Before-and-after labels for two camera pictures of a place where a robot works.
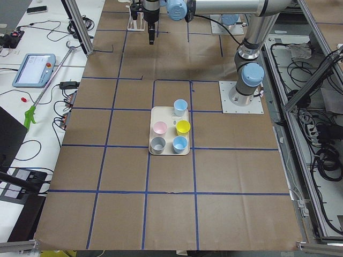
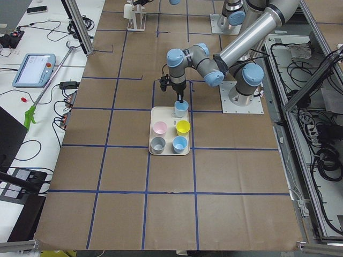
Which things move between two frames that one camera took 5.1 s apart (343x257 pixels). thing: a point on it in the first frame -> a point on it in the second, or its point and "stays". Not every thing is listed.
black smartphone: (36, 9) stays
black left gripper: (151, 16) -> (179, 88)
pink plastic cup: (159, 127) stays
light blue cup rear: (180, 106) stays
